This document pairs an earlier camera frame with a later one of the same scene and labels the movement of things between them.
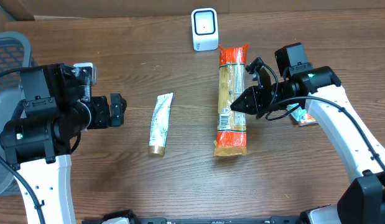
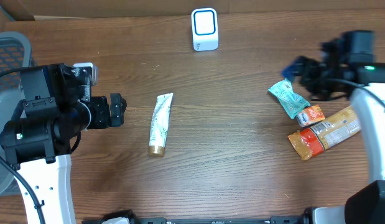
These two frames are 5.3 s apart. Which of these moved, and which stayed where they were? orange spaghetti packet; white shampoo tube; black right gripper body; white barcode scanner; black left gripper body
Moved: black right gripper body; orange spaghetti packet
Stayed: white shampoo tube; black left gripper body; white barcode scanner
